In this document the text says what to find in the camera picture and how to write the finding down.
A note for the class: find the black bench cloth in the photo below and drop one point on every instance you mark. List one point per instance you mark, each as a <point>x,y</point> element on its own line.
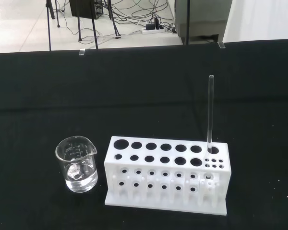
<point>134,95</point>

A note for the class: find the black tripod stand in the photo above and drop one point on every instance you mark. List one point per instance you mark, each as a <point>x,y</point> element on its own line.
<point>94,36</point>

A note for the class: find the clear glass beaker with water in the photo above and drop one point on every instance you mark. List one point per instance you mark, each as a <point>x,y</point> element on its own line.
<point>79,178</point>

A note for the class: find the thin black tripod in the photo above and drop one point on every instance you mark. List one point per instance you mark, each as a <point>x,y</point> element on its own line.
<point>48,28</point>

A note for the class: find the white power strip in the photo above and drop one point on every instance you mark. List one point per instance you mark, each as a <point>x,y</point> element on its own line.
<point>153,31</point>

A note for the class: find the white test tube rack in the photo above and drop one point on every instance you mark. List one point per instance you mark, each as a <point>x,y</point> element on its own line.
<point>168,157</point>

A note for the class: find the clear plastic cloth clip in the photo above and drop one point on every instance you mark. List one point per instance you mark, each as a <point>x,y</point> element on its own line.
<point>81,52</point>
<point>222,45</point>

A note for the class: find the black power adapter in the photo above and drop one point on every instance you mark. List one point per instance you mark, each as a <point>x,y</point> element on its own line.
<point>151,26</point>

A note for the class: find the black upright pole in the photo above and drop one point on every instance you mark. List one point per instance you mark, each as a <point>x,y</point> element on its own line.
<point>188,21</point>

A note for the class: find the black equipment box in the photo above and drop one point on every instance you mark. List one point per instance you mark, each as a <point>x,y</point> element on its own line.
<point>84,8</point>

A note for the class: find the grey metal cabinet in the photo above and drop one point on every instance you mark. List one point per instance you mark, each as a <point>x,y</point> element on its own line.
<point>204,14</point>

